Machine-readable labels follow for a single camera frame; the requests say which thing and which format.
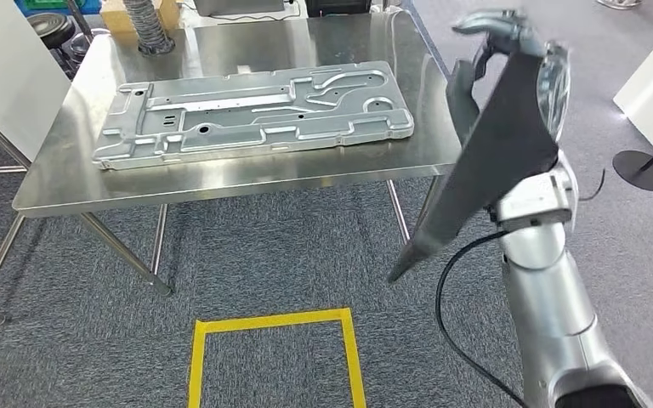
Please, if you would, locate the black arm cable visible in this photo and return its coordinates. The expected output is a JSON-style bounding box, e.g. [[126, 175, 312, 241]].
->
[[434, 229, 531, 408]]

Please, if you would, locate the white desk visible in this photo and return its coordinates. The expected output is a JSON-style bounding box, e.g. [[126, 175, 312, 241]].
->
[[177, 0, 415, 31]]

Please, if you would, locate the black round stool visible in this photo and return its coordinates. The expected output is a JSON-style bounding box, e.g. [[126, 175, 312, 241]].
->
[[26, 12, 78, 52], [65, 28, 111, 64]]

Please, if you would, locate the stainless steel workbench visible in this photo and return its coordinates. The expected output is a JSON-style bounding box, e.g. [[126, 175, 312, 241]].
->
[[0, 9, 466, 329]]

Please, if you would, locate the black stanchion base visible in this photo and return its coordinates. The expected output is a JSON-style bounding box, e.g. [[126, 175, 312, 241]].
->
[[611, 126, 653, 193]]

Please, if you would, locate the grey corrugated hose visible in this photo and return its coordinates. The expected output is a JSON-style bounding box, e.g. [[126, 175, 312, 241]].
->
[[122, 0, 177, 58]]

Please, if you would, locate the green plastic crate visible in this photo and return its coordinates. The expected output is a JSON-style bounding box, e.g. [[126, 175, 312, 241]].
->
[[22, 0, 88, 11]]

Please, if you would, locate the stamped grey metal plate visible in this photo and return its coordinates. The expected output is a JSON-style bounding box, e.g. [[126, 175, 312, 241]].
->
[[92, 59, 417, 172]]

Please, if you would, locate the dark grey plastic panel part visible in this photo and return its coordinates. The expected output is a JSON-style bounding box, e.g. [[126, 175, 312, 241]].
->
[[387, 49, 563, 285]]

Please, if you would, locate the black carrying case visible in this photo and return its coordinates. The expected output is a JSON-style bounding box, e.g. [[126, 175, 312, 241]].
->
[[304, 0, 374, 18]]

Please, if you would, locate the chrome stanchion base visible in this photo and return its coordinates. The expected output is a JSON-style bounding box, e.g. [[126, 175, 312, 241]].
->
[[595, 0, 644, 11]]

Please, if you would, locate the brown cardboard box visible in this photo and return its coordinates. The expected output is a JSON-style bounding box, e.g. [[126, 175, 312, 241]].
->
[[99, 0, 182, 33]]

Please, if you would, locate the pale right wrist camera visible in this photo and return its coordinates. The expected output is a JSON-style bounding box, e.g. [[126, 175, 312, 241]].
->
[[494, 167, 579, 230]]

